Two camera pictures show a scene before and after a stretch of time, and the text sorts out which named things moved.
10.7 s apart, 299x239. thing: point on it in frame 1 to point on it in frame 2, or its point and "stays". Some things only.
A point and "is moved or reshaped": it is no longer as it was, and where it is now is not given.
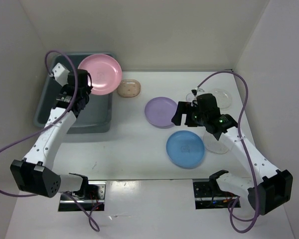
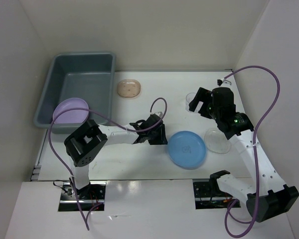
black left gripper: (65, 88) to (162, 139)
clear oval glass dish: (211, 143) stays
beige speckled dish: (128, 88) stays
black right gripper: (184, 107) to (204, 95)
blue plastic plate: (185, 149) stays
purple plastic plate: (159, 112) is moved or reshaped
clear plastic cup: (190, 97) stays
